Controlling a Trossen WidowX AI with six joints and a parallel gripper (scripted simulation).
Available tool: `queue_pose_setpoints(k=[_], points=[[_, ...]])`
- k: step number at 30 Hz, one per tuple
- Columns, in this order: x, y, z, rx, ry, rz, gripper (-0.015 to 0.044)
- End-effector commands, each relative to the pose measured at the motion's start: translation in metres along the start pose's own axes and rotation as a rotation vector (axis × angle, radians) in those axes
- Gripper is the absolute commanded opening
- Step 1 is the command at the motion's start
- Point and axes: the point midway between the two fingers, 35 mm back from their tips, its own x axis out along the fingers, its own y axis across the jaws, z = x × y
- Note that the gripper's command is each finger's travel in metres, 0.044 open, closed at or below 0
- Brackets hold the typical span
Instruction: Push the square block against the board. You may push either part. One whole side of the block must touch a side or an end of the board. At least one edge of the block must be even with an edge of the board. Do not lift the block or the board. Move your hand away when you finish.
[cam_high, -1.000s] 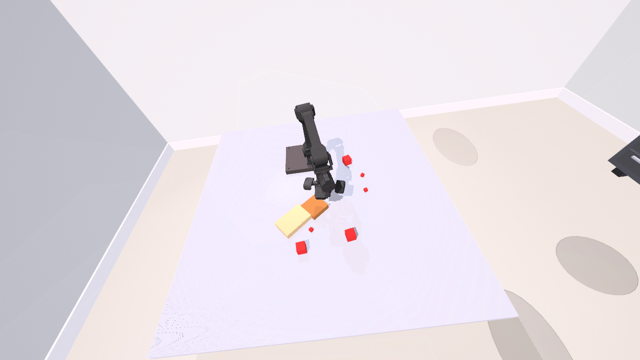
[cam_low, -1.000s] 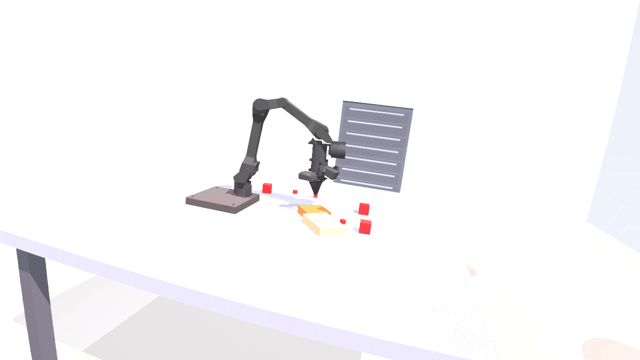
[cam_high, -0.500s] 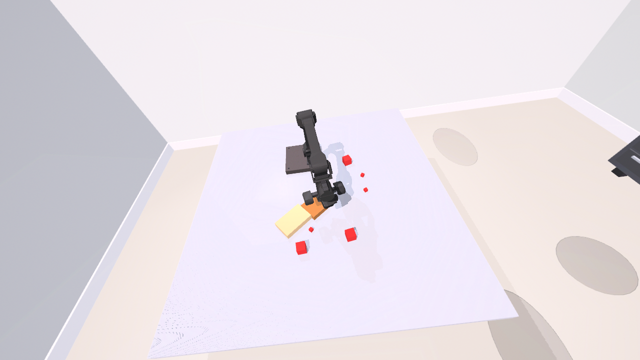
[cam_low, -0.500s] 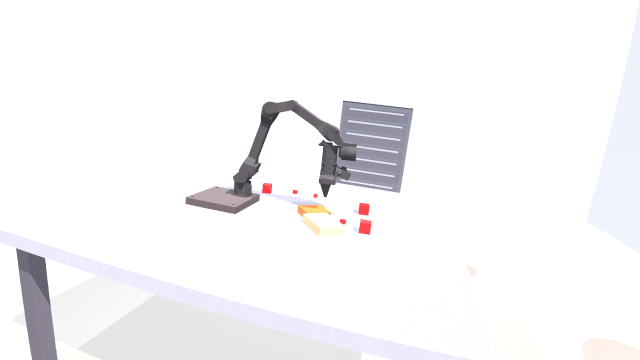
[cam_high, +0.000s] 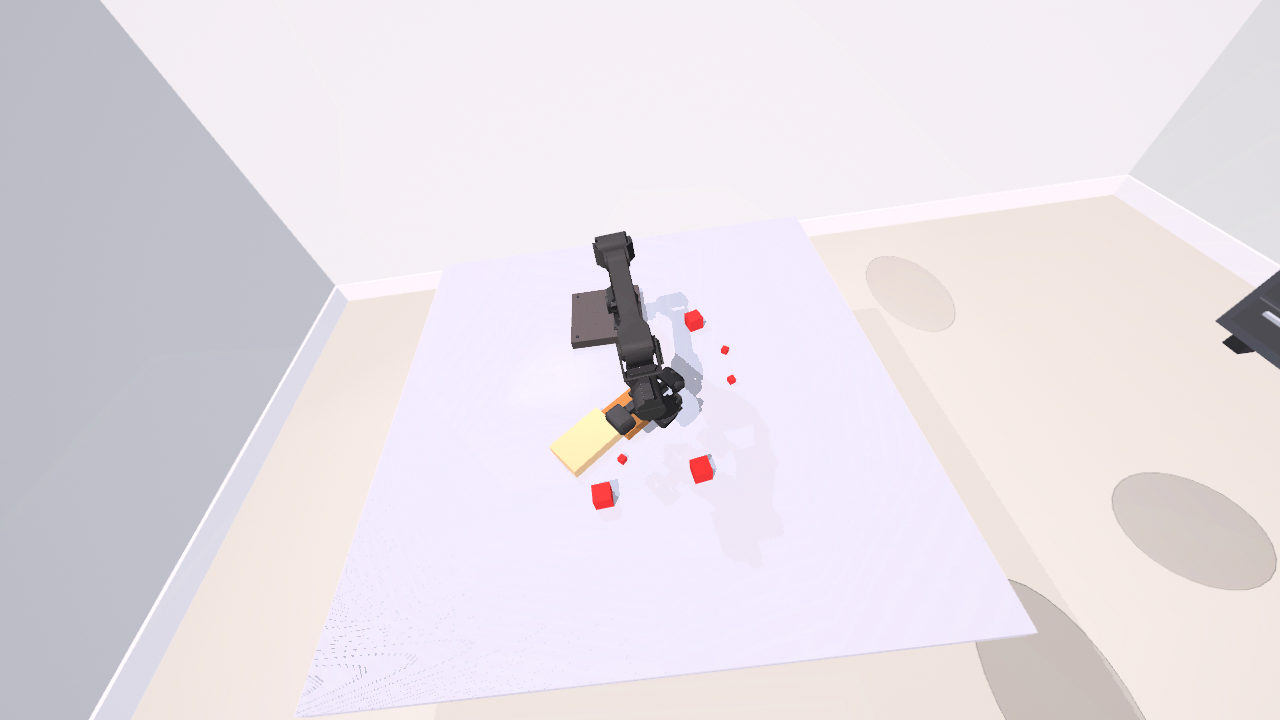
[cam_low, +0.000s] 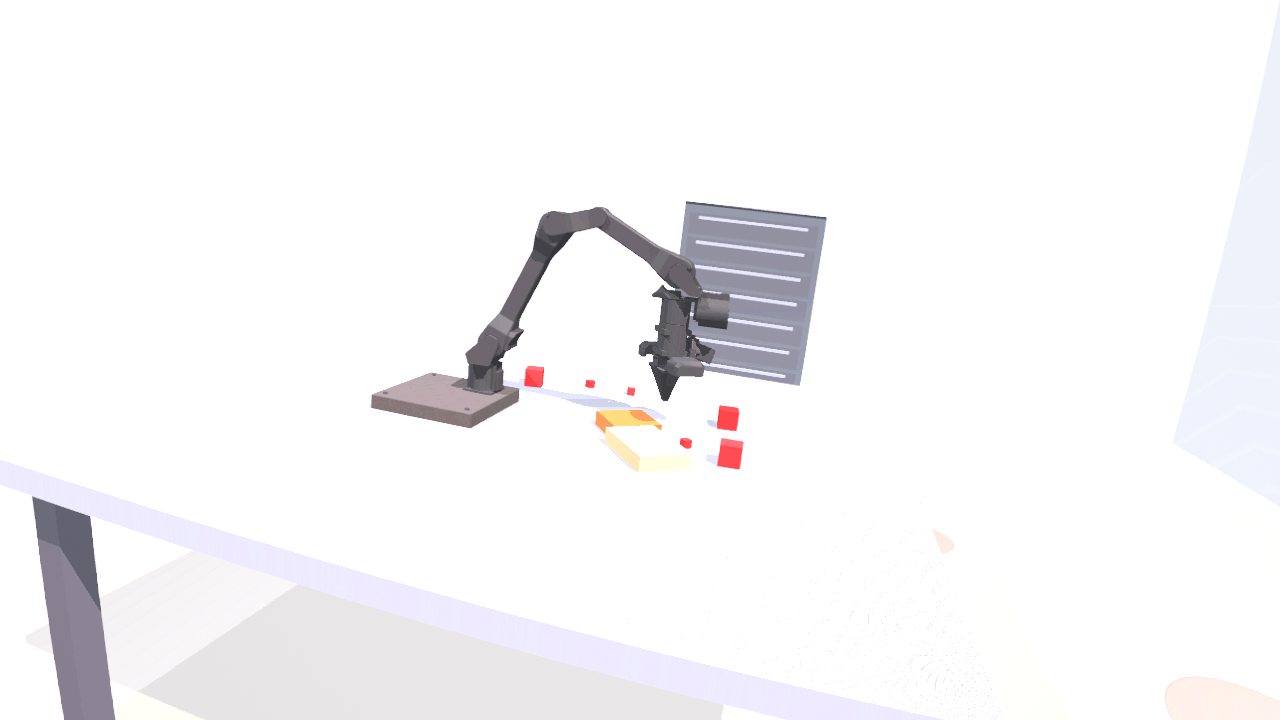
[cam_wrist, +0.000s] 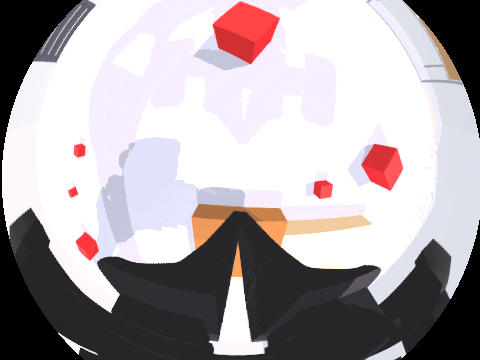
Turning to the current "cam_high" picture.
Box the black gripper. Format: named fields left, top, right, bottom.
left=605, top=366, right=685, bottom=436

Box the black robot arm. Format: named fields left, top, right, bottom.
left=593, top=231, right=684, bottom=428

